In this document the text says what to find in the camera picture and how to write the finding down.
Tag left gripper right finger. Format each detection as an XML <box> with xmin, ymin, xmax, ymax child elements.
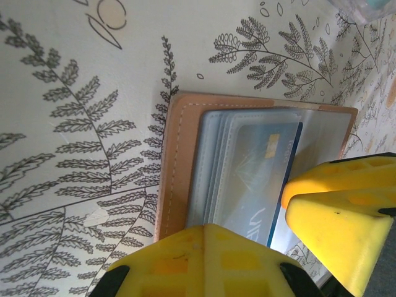
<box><xmin>282</xmin><ymin>152</ymin><xmax>396</xmax><ymax>295</ymax></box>

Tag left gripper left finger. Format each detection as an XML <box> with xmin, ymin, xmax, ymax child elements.
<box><xmin>92</xmin><ymin>223</ymin><xmax>310</xmax><ymax>297</ymax></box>

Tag blue credit card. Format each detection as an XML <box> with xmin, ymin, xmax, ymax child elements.
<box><xmin>213</xmin><ymin>122</ymin><xmax>304</xmax><ymax>248</ymax></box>

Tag brown leather card holder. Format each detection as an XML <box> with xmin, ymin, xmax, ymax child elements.
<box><xmin>153</xmin><ymin>90</ymin><xmax>359</xmax><ymax>244</ymax></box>

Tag clear plastic box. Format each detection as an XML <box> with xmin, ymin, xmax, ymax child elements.
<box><xmin>327</xmin><ymin>0</ymin><xmax>396</xmax><ymax>25</ymax></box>

